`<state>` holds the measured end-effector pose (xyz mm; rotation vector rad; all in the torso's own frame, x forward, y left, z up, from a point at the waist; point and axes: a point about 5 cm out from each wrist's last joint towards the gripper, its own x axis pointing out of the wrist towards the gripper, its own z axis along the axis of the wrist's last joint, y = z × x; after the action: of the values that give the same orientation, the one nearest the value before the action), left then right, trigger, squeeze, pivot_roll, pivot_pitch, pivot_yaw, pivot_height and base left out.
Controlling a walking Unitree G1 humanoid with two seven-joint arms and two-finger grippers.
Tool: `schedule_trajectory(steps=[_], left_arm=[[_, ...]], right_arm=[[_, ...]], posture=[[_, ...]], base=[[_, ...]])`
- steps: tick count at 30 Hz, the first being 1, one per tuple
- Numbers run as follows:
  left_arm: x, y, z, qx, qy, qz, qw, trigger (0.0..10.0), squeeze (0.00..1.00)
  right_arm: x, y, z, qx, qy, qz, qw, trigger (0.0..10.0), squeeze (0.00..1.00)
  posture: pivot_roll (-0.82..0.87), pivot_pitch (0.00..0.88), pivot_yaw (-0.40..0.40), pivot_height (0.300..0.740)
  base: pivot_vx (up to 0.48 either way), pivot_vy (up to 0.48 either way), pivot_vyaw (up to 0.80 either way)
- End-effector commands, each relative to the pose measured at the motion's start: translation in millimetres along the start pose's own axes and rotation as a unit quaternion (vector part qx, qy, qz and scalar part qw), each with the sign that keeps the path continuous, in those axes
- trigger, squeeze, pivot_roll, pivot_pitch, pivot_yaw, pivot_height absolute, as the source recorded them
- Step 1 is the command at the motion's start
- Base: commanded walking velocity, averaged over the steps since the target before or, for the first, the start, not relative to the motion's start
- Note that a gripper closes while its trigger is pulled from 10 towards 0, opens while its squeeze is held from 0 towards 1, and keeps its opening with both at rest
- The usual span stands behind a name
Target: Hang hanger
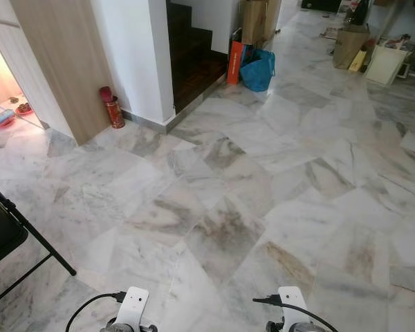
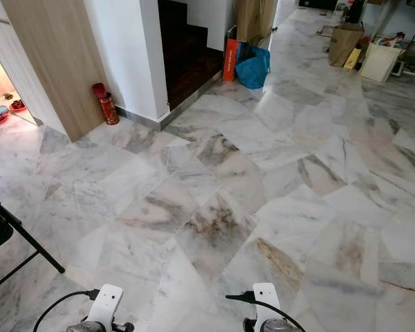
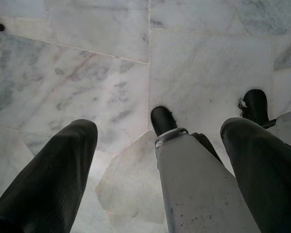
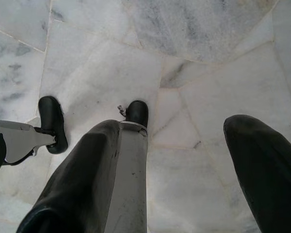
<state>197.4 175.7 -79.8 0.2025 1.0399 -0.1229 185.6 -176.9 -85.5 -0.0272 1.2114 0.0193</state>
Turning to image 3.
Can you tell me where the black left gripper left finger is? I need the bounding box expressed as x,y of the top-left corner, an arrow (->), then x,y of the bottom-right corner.
0,118 -> 98,233

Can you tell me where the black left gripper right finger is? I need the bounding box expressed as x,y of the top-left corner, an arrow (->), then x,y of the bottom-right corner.
220,117 -> 291,233

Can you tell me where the black robot right foot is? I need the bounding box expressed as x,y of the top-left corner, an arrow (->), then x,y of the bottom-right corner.
237,89 -> 270,127

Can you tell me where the black robot foot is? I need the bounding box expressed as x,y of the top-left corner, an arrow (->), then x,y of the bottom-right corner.
237,89 -> 270,127
150,105 -> 178,137

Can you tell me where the black robot left foot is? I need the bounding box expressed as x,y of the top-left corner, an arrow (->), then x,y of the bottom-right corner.
150,105 -> 178,137

